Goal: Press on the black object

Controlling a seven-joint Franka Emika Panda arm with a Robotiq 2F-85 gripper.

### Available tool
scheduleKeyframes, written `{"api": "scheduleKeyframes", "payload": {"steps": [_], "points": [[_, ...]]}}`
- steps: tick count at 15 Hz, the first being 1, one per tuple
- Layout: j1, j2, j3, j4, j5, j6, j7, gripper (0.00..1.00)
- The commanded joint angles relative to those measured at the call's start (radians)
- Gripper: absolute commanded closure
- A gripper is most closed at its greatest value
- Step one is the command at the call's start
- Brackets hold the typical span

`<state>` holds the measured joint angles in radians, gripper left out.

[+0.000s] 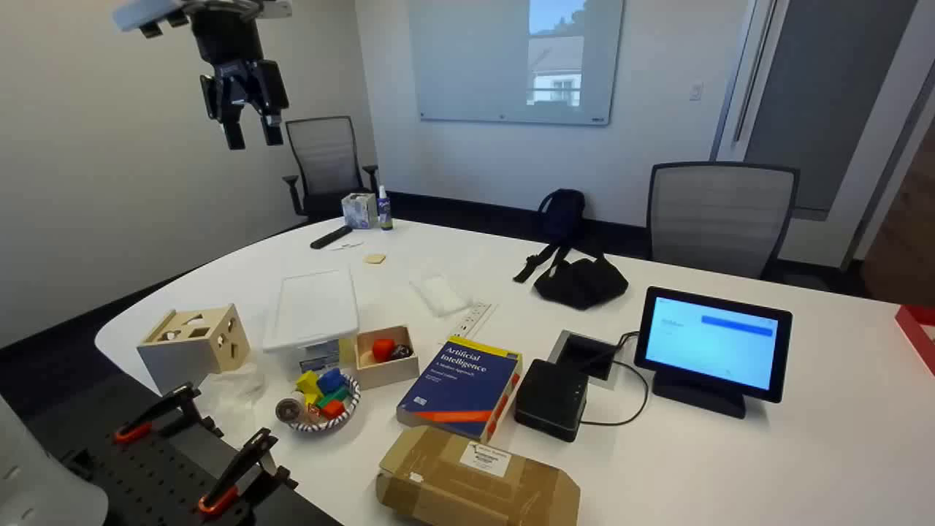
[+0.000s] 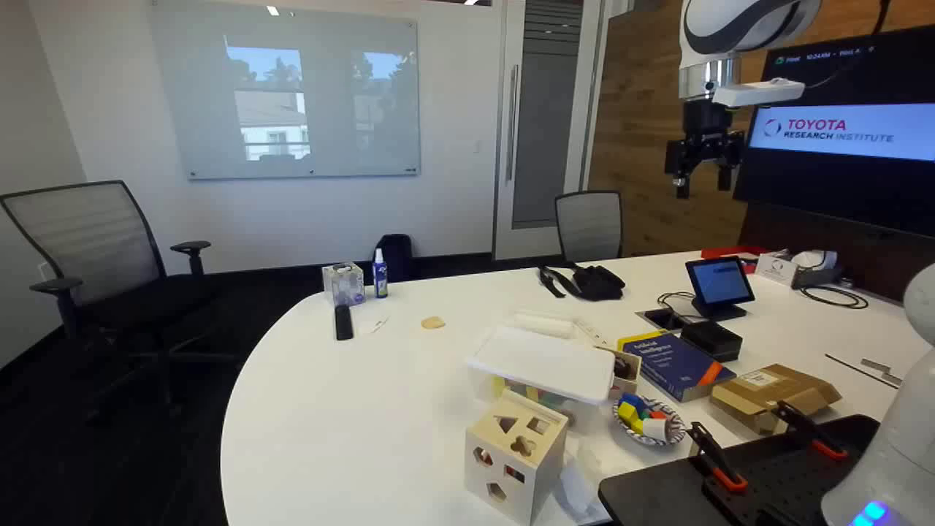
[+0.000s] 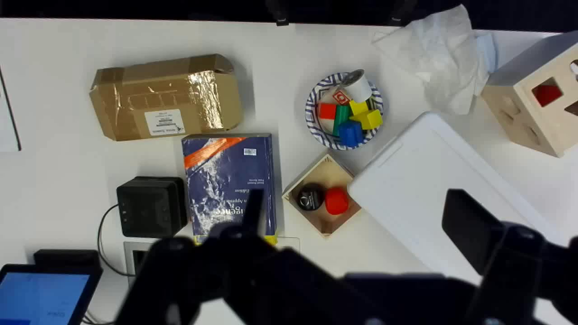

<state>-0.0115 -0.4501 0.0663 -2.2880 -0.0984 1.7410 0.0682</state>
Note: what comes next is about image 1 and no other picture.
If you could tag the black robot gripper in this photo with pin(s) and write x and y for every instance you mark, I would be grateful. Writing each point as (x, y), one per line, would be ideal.
(228, 40)

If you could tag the black box device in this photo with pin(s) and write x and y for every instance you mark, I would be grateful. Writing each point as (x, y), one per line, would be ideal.
(551, 397)

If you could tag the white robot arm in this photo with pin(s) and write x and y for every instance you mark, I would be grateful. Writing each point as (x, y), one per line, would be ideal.
(150, 16)

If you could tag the red object at edge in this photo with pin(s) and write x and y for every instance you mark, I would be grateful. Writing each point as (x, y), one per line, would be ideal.
(917, 324)

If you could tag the black mesh office chair left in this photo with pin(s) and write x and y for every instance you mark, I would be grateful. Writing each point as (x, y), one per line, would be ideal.
(327, 165)

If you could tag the black remote control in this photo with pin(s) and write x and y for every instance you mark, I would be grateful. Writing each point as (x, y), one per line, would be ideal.
(332, 236)

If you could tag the blue spray bottle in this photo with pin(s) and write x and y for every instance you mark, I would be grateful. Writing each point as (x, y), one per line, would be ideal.
(384, 207)

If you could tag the yellow sticky note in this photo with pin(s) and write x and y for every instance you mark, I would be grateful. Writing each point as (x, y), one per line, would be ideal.
(374, 257)

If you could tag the wooden shape sorter box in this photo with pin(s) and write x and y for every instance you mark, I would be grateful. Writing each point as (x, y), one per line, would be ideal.
(194, 341)

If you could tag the small wooden tray with blocks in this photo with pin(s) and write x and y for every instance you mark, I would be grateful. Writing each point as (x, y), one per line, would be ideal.
(384, 358)

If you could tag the bowl of coloured blocks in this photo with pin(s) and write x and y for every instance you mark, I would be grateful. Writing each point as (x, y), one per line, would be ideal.
(323, 400)

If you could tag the black orange clamp far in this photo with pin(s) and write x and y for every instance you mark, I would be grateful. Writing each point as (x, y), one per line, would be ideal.
(180, 403)

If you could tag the black orange clamp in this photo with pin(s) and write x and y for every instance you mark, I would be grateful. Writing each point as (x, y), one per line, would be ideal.
(180, 403)
(254, 454)

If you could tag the blue and yellow book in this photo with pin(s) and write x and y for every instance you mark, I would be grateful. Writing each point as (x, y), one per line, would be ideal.
(462, 388)

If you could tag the black orange clamp near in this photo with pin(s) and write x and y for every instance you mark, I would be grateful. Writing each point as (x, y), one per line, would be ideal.
(254, 454)

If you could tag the black mounting plate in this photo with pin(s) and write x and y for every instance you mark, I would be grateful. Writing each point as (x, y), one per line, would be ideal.
(155, 482)

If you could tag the brown cardboard box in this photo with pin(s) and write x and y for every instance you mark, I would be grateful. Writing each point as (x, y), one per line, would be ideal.
(447, 479)

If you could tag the black table power socket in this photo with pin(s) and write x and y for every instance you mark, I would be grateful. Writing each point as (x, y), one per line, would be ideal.
(581, 355)

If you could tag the grey mesh office chair right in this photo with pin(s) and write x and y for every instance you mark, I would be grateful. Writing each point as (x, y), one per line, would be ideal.
(719, 214)

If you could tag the black tablet display on stand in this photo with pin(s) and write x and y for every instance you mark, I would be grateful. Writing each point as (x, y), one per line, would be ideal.
(713, 350)

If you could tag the glass whiteboard on wall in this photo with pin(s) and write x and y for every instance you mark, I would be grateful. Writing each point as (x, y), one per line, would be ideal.
(520, 62)

